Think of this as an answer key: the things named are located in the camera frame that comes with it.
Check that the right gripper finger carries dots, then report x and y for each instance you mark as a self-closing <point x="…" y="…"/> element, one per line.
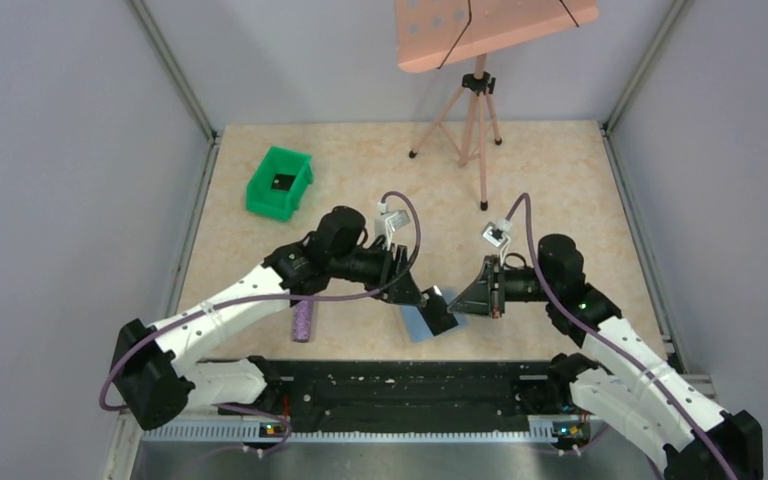
<point x="476" y="290"/>
<point x="486" y="309"/>

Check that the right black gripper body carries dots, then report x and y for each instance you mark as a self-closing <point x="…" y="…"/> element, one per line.
<point x="494" y="285"/>

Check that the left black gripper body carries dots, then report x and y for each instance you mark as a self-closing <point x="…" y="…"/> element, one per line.
<point x="394" y="267"/>

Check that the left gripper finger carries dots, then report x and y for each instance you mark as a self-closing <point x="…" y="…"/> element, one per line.
<point x="406" y="281"/>
<point x="398" y="296"/>

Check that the black credit card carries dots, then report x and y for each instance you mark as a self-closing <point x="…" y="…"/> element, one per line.
<point x="435" y="314"/>

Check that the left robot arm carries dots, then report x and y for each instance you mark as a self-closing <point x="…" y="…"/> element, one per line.
<point x="155" y="367"/>

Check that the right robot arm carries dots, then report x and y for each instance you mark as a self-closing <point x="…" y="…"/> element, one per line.
<point x="616" y="375"/>

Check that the purple glitter microphone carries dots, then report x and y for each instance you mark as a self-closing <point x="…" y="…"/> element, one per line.
<point x="303" y="321"/>

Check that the black object in bin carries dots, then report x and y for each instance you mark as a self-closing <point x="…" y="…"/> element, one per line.
<point x="283" y="182"/>

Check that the green plastic bin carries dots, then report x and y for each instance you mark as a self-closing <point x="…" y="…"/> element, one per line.
<point x="262" y="200"/>

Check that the pink music stand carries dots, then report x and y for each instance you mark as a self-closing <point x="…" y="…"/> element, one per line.
<point x="435" y="34"/>

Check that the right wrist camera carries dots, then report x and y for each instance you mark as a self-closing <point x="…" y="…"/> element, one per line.
<point x="498" y="235"/>

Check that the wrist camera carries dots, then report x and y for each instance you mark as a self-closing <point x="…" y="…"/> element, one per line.
<point x="388" y="222"/>
<point x="498" y="235"/>

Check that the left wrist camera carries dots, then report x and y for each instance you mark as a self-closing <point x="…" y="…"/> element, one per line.
<point x="388" y="222"/>

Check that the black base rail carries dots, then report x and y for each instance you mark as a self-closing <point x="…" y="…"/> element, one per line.
<point x="402" y="397"/>

